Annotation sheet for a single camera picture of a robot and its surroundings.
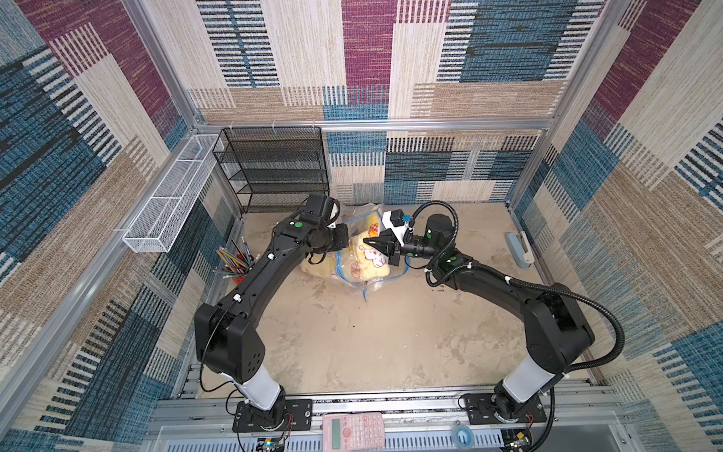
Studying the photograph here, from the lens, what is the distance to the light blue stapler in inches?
39.9

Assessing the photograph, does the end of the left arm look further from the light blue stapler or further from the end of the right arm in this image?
the light blue stapler

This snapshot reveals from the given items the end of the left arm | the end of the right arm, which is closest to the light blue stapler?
the end of the right arm
